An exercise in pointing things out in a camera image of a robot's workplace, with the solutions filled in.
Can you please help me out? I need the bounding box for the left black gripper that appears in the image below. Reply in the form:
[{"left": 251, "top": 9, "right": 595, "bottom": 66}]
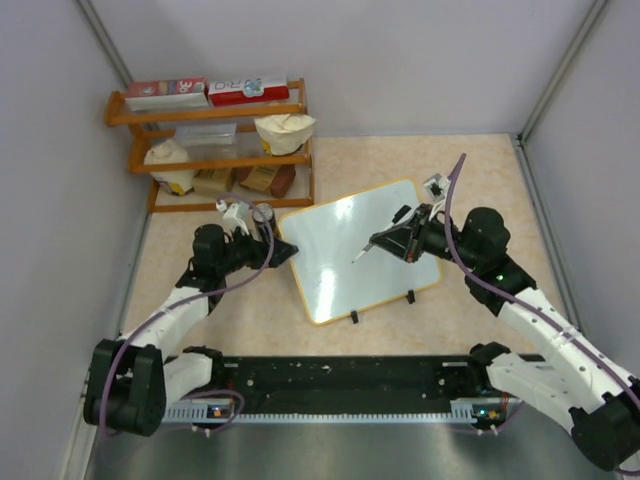
[{"left": 217, "top": 223, "right": 297, "bottom": 276}]

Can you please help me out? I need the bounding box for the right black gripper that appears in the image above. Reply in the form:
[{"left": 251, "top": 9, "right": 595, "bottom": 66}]
[{"left": 372, "top": 203, "right": 481, "bottom": 270}]

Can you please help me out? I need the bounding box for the white black marker pen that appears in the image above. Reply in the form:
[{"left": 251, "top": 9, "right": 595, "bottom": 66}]
[{"left": 351, "top": 205, "right": 411, "bottom": 265}]

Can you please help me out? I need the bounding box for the yellow framed whiteboard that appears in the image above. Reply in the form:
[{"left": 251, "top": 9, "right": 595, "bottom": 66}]
[{"left": 278, "top": 178, "right": 441, "bottom": 326}]

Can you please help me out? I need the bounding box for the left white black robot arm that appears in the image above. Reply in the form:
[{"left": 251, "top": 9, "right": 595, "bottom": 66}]
[{"left": 83, "top": 224, "right": 299, "bottom": 437}]

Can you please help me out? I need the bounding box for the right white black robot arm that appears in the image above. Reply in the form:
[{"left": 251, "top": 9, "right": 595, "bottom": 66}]
[{"left": 370, "top": 204, "right": 639, "bottom": 471}]

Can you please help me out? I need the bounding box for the black drink can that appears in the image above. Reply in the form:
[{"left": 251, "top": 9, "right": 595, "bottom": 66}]
[{"left": 252, "top": 203, "right": 278, "bottom": 242}]

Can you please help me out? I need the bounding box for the reddish brown packet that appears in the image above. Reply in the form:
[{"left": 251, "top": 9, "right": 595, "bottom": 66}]
[{"left": 235, "top": 165, "right": 296, "bottom": 198}]

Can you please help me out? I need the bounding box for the tan brown box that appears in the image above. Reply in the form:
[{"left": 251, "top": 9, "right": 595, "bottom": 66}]
[{"left": 192, "top": 168, "right": 235, "bottom": 198}]

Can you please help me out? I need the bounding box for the cream paper bag right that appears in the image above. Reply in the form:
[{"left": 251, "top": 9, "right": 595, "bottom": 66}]
[{"left": 254, "top": 114, "right": 316, "bottom": 156}]

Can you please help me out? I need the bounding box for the white flour bag left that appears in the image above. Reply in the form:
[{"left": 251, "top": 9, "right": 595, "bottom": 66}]
[{"left": 144, "top": 139, "right": 197, "bottom": 197}]

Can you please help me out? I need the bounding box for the clear plastic container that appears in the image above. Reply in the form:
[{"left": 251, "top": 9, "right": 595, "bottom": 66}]
[{"left": 174, "top": 123, "right": 238, "bottom": 161}]

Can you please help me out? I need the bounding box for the red white box right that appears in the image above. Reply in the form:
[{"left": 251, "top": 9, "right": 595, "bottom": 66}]
[{"left": 208, "top": 76, "right": 290, "bottom": 107}]

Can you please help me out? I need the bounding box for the red white box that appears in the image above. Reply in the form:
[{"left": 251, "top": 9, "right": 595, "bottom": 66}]
[
  {"left": 208, "top": 76, "right": 290, "bottom": 107},
  {"left": 123, "top": 77, "right": 210, "bottom": 112}
]

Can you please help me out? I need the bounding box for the red white box left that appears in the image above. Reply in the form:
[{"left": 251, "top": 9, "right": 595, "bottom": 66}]
[{"left": 123, "top": 77, "right": 210, "bottom": 112}]

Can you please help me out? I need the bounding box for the wooden three tier shelf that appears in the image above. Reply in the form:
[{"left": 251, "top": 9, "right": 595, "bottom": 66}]
[{"left": 103, "top": 78, "right": 315, "bottom": 208}]

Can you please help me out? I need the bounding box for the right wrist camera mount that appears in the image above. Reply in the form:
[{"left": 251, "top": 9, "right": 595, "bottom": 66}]
[{"left": 423, "top": 173, "right": 451, "bottom": 219}]

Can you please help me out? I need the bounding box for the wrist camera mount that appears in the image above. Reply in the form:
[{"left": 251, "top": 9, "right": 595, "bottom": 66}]
[
  {"left": 215, "top": 199, "right": 249, "bottom": 235},
  {"left": 423, "top": 173, "right": 451, "bottom": 219}
]

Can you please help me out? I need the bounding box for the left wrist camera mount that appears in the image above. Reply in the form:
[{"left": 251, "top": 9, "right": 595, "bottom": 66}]
[{"left": 215, "top": 199, "right": 249, "bottom": 235}]

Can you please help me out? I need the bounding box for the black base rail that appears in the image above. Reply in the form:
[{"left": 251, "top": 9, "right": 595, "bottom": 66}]
[{"left": 199, "top": 355, "right": 506, "bottom": 416}]

